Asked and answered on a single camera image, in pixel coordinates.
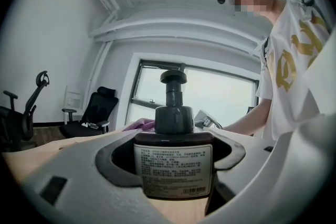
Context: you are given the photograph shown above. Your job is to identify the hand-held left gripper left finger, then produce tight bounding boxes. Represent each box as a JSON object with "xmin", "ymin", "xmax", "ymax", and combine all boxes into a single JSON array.
[{"xmin": 23, "ymin": 130, "xmax": 164, "ymax": 224}]

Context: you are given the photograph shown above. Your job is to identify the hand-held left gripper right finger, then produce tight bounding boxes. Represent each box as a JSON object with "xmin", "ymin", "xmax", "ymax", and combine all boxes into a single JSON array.
[{"xmin": 204, "ymin": 112, "xmax": 336, "ymax": 224}]

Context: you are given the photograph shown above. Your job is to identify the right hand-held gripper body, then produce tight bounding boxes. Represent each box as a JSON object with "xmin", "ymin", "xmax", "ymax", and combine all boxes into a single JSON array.
[{"xmin": 194, "ymin": 109, "xmax": 224, "ymax": 130}]

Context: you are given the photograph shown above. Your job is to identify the dark brown pump soap dispenser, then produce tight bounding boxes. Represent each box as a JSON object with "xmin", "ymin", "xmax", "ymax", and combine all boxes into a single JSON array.
[{"xmin": 133, "ymin": 69, "xmax": 214, "ymax": 201}]

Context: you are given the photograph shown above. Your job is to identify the purple cloth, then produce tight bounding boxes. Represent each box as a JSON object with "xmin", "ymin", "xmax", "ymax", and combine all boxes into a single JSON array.
[{"xmin": 121, "ymin": 118, "xmax": 156, "ymax": 133}]

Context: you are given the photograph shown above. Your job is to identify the person's right forearm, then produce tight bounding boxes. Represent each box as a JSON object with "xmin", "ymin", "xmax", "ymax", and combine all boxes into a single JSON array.
[{"xmin": 222, "ymin": 98, "xmax": 272, "ymax": 137}]

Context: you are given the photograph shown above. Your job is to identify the dark-framed window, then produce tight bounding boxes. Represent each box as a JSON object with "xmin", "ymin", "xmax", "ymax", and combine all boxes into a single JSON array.
[{"xmin": 130, "ymin": 58, "xmax": 261, "ymax": 137}]

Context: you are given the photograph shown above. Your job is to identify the black mesh office chair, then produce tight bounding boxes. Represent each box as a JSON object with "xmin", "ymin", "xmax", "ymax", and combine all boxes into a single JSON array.
[{"xmin": 58, "ymin": 86, "xmax": 120, "ymax": 138}]

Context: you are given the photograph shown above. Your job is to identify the white wooden chair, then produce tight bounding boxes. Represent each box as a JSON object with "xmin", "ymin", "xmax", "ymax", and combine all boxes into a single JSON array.
[{"xmin": 64, "ymin": 84, "xmax": 84, "ymax": 124}]

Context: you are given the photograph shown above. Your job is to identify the black office chair with headrest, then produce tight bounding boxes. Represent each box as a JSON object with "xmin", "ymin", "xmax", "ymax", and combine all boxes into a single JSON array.
[{"xmin": 0, "ymin": 70, "xmax": 50, "ymax": 152}]

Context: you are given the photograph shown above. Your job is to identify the person's white gold-print shirt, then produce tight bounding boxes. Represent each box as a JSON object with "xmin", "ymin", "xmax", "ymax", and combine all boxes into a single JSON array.
[{"xmin": 255, "ymin": 0, "xmax": 336, "ymax": 141}]

